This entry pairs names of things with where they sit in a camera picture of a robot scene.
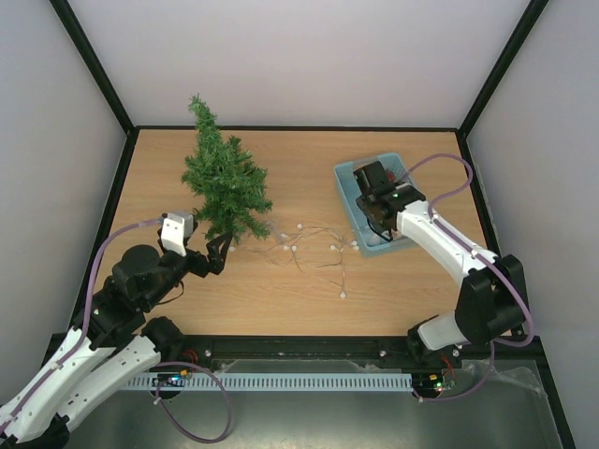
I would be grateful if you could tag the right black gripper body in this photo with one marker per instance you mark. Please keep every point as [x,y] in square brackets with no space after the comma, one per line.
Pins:
[374,215]

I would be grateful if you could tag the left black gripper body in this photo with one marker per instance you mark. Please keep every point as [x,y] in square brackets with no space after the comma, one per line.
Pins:
[200,266]

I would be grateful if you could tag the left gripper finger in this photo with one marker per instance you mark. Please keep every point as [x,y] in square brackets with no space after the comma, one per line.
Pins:
[218,247]
[215,263]

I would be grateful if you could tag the light blue plastic basket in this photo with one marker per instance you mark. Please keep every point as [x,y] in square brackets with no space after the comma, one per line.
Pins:
[369,243]

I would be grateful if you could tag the small green christmas tree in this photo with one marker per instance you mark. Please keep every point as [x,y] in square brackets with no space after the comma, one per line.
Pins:
[225,175]

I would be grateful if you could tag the fairy light string white beads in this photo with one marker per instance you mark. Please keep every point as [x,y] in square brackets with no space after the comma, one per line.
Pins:
[316,252]

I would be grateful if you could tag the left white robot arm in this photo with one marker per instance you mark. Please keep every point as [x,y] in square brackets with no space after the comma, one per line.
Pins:
[109,343]

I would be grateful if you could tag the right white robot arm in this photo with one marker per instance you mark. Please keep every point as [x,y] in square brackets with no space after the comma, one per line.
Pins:
[492,298]

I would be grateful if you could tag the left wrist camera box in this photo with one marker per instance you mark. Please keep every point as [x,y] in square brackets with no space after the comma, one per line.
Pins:
[176,229]

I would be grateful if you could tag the white cable duct rail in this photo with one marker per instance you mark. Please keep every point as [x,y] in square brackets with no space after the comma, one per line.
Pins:
[275,382]

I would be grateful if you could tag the black frame rail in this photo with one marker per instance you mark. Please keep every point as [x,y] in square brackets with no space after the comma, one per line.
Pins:
[383,352]

